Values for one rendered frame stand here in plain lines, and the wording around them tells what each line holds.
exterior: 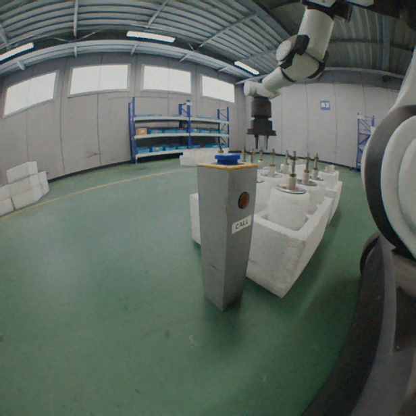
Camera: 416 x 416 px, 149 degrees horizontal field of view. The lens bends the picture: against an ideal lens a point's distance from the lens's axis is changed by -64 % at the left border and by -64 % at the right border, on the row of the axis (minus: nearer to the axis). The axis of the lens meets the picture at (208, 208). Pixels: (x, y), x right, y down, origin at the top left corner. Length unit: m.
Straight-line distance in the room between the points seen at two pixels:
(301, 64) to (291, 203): 0.39
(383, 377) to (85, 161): 5.42
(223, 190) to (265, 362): 0.33
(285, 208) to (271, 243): 0.08
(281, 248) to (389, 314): 0.25
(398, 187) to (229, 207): 0.20
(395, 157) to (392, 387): 0.20
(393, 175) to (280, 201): 0.26
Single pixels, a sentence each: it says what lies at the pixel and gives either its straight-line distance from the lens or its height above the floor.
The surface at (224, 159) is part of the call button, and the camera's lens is 0.23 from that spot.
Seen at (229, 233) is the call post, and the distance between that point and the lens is 0.24.
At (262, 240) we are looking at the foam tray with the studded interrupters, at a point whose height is 0.14.
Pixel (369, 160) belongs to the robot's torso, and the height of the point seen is 0.35.
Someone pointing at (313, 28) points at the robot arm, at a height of 0.71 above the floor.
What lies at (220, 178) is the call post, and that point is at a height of 0.30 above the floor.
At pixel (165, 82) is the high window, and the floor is 2.81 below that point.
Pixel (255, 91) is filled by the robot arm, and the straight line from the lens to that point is 0.69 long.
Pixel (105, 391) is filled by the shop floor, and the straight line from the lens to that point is 0.39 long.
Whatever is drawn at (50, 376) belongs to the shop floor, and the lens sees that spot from 0.49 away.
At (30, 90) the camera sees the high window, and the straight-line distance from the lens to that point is 6.27.
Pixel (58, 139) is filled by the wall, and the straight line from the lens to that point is 5.46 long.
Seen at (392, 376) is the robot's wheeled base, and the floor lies 0.20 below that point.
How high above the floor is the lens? 0.34
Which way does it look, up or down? 22 degrees down
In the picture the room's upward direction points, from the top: 1 degrees counter-clockwise
